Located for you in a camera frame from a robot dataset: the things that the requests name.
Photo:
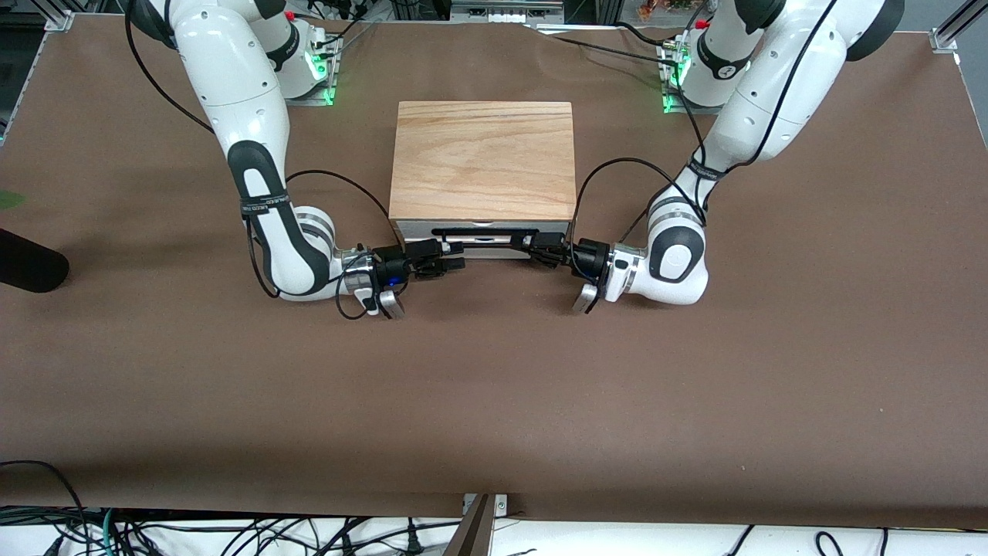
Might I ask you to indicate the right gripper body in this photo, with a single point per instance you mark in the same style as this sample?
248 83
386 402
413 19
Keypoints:
388 267

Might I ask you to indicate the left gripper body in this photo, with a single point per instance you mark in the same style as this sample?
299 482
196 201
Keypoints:
590 257

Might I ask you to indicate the drawer with white front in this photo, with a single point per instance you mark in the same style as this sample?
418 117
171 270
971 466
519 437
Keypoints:
413 229

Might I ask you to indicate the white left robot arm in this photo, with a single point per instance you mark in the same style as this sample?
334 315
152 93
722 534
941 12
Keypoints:
779 93

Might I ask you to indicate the lower drawer silver front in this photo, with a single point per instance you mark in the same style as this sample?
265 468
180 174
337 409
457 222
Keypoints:
494 251

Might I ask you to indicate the wooden drawer cabinet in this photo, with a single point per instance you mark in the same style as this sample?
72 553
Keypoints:
482 154

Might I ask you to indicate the brown paper table cover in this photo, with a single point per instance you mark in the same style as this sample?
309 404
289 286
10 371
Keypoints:
494 386

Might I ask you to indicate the grey background device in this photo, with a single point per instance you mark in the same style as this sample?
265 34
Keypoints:
505 11

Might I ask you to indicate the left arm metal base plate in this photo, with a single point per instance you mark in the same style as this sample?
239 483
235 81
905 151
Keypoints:
670 104

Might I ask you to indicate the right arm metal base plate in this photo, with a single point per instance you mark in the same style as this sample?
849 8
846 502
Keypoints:
316 96

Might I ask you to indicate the silver bracket with dark post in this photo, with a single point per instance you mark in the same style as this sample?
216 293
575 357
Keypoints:
475 533

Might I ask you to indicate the aluminium frame rail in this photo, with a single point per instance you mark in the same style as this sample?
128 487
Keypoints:
945 38
60 21

